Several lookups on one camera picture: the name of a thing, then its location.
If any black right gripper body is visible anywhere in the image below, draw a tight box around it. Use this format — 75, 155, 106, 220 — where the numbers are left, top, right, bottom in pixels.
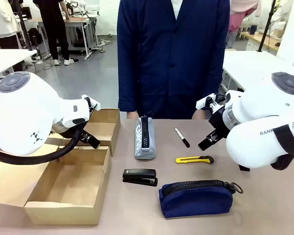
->
208, 107, 230, 138

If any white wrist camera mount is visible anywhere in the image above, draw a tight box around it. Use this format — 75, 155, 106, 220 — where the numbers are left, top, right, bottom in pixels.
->
81, 94, 101, 113
195, 93, 226, 114

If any person in white jacket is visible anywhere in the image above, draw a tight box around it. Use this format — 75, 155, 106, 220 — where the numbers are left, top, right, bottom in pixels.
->
0, 0, 24, 72

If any grey Campus pencil case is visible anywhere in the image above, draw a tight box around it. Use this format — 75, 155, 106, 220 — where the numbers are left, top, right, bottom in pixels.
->
134, 112, 157, 161

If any person in pink top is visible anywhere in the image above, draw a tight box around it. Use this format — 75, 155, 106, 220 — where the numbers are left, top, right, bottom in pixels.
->
225, 0, 262, 49

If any wooden background table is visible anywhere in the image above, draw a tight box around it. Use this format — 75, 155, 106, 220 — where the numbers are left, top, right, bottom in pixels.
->
241, 31, 280, 53

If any black marker pen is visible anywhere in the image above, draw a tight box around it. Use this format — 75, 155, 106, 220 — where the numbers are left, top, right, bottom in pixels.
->
174, 127, 191, 148

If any deep brown cardboard box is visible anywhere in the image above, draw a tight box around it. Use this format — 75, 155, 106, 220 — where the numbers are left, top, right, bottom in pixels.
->
0, 143, 112, 226

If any black slanted stand pole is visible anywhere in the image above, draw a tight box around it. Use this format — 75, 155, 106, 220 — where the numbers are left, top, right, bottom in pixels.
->
257, 0, 277, 53

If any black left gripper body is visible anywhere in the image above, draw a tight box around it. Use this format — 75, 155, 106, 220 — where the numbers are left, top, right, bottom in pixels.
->
50, 121, 89, 141

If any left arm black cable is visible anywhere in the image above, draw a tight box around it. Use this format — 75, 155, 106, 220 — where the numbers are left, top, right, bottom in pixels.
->
0, 122, 87, 165

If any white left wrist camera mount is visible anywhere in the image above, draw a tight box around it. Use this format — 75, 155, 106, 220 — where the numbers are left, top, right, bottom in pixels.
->
81, 94, 101, 113

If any black tripod pole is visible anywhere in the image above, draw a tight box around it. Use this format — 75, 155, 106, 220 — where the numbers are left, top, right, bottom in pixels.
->
14, 0, 35, 51

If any white rounded table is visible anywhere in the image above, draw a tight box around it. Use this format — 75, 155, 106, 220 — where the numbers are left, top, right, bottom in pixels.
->
220, 50, 294, 93

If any shallow brown cardboard box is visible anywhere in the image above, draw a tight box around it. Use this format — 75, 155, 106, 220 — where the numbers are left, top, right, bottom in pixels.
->
48, 108, 121, 157

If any navy blue pencil case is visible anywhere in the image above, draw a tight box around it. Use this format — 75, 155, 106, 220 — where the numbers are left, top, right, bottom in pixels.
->
158, 179, 243, 219

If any person's left hand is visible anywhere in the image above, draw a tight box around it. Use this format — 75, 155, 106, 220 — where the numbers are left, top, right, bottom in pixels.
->
191, 109, 209, 120

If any yellow utility knife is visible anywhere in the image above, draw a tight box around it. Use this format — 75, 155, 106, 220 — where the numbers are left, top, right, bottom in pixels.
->
175, 156, 215, 165

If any person in navy coat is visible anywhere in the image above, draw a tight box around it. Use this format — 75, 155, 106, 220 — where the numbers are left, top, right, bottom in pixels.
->
117, 0, 230, 120

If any black stapler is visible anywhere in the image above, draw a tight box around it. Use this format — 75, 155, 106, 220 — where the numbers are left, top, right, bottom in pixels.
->
122, 168, 159, 187

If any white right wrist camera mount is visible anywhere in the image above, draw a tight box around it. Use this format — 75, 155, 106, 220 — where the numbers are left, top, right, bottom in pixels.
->
195, 93, 226, 114

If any grey framed workbench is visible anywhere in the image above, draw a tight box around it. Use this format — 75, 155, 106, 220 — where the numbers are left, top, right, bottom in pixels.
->
37, 14, 99, 61

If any white table with leg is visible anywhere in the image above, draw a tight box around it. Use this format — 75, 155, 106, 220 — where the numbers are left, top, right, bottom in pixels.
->
0, 48, 38, 79

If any black backpack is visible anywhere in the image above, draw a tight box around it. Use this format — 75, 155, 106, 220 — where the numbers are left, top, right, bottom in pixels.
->
28, 27, 43, 47

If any person in black clothes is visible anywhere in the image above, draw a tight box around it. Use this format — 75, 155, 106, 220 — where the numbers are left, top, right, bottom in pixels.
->
32, 0, 75, 66

